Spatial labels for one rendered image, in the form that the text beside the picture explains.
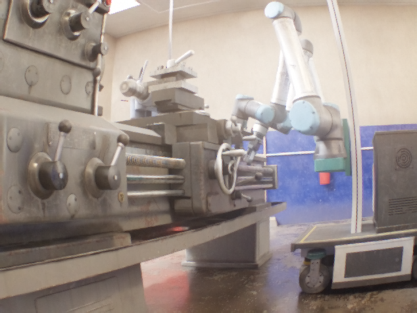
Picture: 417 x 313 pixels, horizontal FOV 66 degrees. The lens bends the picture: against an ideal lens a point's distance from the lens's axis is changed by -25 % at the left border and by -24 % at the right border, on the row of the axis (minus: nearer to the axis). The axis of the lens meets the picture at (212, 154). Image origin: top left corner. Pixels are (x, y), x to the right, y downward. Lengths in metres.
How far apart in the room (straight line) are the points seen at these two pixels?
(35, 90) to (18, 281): 0.51
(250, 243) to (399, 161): 1.43
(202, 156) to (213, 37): 4.98
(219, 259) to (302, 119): 1.53
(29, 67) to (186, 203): 0.97
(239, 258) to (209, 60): 4.06
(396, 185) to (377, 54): 4.27
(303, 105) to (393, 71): 4.34
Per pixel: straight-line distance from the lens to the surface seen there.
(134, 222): 1.48
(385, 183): 1.96
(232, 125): 1.80
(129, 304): 1.31
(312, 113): 1.77
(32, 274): 0.81
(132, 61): 7.12
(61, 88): 1.10
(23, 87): 0.99
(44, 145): 0.85
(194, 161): 1.65
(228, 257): 2.98
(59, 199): 0.88
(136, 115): 2.15
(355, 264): 1.94
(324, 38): 6.14
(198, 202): 1.65
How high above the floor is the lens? 0.63
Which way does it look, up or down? 4 degrees up
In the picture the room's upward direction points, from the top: 2 degrees counter-clockwise
